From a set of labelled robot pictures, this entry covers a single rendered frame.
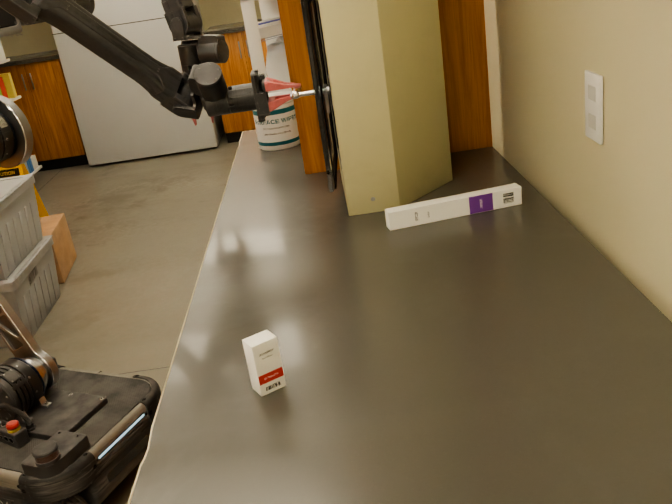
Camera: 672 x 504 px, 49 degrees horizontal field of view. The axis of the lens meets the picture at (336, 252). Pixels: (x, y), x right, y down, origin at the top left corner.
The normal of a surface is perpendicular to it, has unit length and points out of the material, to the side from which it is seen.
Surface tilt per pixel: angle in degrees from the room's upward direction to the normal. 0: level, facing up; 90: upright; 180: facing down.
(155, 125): 90
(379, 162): 90
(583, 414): 0
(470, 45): 90
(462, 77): 90
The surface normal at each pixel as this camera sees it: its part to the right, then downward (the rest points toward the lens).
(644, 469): -0.14, -0.91
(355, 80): 0.05, 0.37
